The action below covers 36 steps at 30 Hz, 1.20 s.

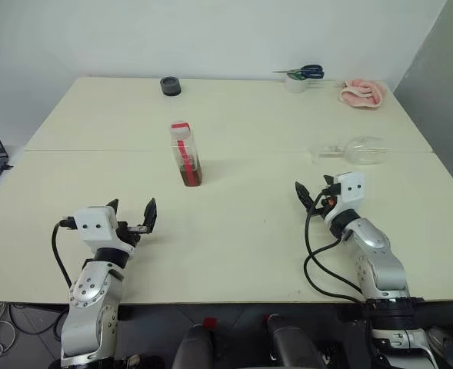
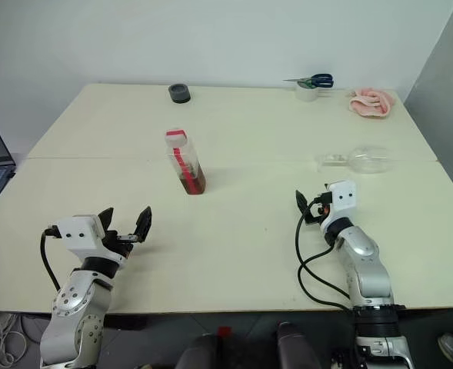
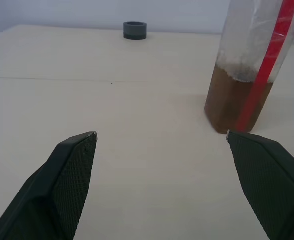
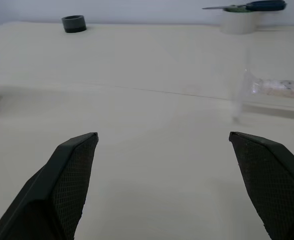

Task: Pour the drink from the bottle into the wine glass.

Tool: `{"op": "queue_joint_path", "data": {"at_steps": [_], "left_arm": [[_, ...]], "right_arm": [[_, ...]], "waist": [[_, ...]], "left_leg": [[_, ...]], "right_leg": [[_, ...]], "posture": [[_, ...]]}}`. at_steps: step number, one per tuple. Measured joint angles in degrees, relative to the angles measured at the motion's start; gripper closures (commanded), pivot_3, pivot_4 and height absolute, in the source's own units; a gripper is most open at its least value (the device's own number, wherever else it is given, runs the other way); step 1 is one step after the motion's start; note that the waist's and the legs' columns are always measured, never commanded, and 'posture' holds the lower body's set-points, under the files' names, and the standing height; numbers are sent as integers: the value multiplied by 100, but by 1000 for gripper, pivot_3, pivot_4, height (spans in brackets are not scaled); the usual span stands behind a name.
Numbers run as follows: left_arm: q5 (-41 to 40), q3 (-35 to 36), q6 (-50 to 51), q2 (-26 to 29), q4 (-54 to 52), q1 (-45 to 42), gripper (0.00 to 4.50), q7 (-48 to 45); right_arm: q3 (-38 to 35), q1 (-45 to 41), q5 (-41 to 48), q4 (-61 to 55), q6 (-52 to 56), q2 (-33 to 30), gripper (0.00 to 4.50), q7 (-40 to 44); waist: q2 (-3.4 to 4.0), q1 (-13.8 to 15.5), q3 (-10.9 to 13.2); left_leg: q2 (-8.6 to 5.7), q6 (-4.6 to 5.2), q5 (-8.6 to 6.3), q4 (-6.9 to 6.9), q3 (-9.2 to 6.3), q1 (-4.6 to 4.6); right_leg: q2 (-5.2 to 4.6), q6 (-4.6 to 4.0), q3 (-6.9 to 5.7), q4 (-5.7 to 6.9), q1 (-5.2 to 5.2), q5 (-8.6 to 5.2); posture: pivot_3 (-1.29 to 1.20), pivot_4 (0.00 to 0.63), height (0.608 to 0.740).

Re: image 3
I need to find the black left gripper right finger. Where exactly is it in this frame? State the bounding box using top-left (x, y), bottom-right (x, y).
top-left (226, 129), bottom-right (294, 240)

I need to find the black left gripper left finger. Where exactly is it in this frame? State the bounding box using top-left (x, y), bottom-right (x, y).
top-left (0, 131), bottom-right (98, 240)

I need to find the clear plastic bottle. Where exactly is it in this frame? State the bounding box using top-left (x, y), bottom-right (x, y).
top-left (203, 0), bottom-right (294, 135)

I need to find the dark grey round ring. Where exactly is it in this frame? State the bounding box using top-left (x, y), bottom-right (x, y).
top-left (123, 21), bottom-right (147, 41)

